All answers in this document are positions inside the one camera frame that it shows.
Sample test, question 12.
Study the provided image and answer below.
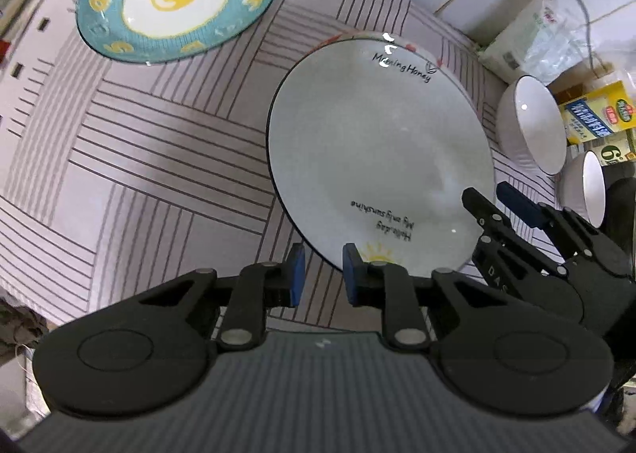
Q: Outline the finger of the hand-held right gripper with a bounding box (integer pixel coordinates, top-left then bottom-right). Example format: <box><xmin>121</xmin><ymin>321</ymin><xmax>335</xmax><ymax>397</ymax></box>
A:
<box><xmin>461</xmin><ymin>188</ymin><xmax>562</xmax><ymax>278</ymax></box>
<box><xmin>496</xmin><ymin>181</ymin><xmax>632</xmax><ymax>278</ymax></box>

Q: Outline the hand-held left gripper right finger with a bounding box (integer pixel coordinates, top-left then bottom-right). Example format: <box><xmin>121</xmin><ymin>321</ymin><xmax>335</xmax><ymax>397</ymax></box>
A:
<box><xmin>342</xmin><ymin>243</ymin><xmax>512</xmax><ymax>349</ymax></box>

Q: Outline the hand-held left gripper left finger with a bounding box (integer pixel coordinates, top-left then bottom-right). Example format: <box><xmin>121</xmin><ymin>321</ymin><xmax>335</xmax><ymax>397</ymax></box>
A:
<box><xmin>139</xmin><ymin>243</ymin><xmax>306</xmax><ymax>352</ymax></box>

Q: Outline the large white bowl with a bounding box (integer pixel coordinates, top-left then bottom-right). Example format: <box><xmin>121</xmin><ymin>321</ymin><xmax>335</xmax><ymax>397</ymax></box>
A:
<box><xmin>497</xmin><ymin>75</ymin><xmax>568</xmax><ymax>175</ymax></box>

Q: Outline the white plate with dark rim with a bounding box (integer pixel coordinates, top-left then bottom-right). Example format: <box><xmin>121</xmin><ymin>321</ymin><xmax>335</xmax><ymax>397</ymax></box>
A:
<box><xmin>267</xmin><ymin>31</ymin><xmax>498</xmax><ymax>275</ymax></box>

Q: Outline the small white bowl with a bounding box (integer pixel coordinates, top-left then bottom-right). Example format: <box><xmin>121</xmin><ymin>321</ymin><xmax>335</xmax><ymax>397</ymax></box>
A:
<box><xmin>558</xmin><ymin>151</ymin><xmax>608</xmax><ymax>231</ymax></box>

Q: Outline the dark wok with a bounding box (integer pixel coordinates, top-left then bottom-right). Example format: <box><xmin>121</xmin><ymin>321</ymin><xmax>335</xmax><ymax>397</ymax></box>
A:
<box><xmin>603</xmin><ymin>170</ymin><xmax>636</xmax><ymax>267</ymax></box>

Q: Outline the green label bottle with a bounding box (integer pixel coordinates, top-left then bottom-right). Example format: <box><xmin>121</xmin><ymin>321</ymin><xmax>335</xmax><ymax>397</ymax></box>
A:
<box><xmin>596</xmin><ymin>129</ymin><xmax>636</xmax><ymax>168</ymax></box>

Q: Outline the yellow label oil bottle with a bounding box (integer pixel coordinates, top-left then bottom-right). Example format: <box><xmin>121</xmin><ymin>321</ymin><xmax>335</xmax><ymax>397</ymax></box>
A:
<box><xmin>555</xmin><ymin>80</ymin><xmax>636</xmax><ymax>146</ymax></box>

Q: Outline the white packet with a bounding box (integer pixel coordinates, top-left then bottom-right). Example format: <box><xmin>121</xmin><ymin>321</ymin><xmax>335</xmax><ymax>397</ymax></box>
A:
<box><xmin>478</xmin><ymin>0</ymin><xmax>564</xmax><ymax>85</ymax></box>

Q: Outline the clear plastic bag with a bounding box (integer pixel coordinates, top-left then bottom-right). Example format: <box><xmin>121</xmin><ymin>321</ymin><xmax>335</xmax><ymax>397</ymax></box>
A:
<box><xmin>524</xmin><ymin>0</ymin><xmax>636</xmax><ymax>89</ymax></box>

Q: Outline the striped tablecloth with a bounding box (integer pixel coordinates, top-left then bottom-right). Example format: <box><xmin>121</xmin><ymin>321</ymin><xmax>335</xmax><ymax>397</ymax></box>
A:
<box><xmin>0</xmin><ymin>0</ymin><xmax>564</xmax><ymax>335</ymax></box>

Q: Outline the dark cloth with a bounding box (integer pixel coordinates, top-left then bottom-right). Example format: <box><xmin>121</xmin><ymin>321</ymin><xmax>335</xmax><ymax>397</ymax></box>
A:
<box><xmin>0</xmin><ymin>298</ymin><xmax>51</xmax><ymax>350</ymax></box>

